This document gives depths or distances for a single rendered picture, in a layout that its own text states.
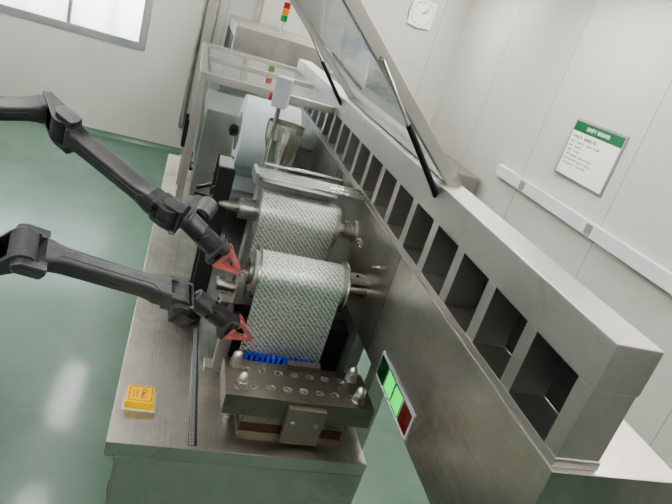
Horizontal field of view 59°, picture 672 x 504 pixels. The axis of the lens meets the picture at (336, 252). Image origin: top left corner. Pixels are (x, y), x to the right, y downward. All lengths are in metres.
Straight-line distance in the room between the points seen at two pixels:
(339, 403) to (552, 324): 0.78
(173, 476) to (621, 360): 1.10
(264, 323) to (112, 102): 5.71
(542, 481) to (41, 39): 6.75
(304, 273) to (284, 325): 0.16
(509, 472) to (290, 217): 1.03
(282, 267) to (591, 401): 0.93
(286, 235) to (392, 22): 5.64
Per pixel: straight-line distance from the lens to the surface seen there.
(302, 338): 1.69
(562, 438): 0.95
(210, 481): 1.63
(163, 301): 1.53
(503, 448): 1.06
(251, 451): 1.59
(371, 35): 1.31
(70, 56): 7.17
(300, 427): 1.59
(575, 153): 4.98
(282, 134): 2.19
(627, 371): 0.92
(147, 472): 1.60
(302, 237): 1.81
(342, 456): 1.66
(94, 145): 1.71
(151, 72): 7.06
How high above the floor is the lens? 1.93
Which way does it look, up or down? 21 degrees down
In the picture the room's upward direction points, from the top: 18 degrees clockwise
